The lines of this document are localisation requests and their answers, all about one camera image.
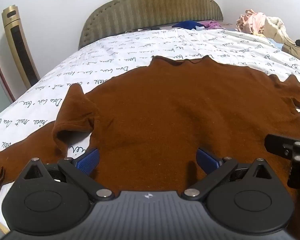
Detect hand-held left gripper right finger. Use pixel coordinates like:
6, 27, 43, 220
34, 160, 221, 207
182, 148, 275, 201

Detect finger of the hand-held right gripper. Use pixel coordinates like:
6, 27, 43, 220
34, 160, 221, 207
264, 134, 300, 189

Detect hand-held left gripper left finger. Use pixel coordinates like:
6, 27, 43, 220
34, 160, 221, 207
23, 148, 115, 202

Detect brown knit sweater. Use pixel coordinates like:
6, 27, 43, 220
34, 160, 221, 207
0, 55, 300, 233

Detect pink clothes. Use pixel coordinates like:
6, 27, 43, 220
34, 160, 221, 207
236, 9, 268, 36

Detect khaki pants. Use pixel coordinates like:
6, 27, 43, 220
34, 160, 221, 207
282, 42, 300, 67

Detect light blue cloth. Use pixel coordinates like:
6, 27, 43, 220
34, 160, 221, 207
267, 38, 283, 50

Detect white script-printed bed sheet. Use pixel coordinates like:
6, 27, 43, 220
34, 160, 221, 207
0, 27, 300, 233

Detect cream jacket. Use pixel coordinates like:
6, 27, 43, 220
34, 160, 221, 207
261, 16, 296, 45

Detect gold tower air conditioner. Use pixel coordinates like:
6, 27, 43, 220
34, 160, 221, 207
1, 4, 41, 90

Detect purple cloth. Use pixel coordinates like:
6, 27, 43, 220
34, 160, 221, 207
201, 20, 222, 30

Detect dark blue cloth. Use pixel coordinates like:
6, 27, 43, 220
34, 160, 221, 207
172, 20, 203, 29

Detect olive padded headboard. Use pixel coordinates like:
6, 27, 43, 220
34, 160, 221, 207
78, 0, 224, 51

